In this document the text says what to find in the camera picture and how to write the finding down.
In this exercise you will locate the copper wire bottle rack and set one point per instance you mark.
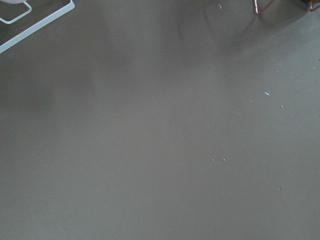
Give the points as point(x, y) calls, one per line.
point(259, 8)

